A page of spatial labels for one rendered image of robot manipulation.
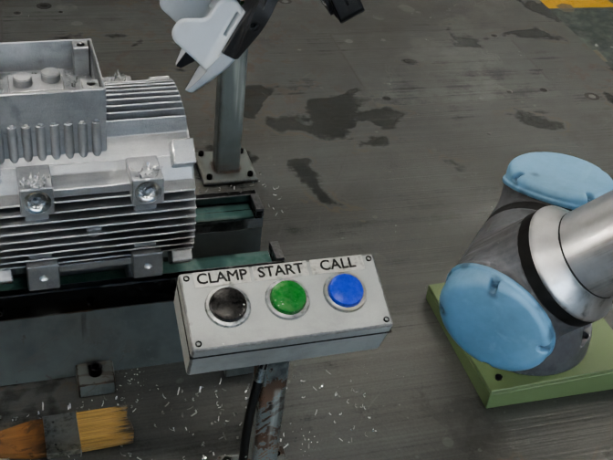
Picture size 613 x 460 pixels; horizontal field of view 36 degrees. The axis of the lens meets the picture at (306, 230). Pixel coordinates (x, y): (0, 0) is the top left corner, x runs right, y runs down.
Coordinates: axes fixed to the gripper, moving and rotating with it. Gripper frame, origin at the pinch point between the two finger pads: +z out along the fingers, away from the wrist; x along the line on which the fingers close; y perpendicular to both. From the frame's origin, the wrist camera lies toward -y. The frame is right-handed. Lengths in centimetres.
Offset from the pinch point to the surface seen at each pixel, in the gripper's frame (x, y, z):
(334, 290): 21.1, -11.1, 4.3
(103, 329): 1.2, -6.9, 30.5
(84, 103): -1.0, 7.0, 8.0
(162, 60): -69, -27, 27
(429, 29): -77, -72, 0
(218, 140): -34.1, -24.8, 20.9
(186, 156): 1.2, -3.4, 7.9
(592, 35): -221, -241, -5
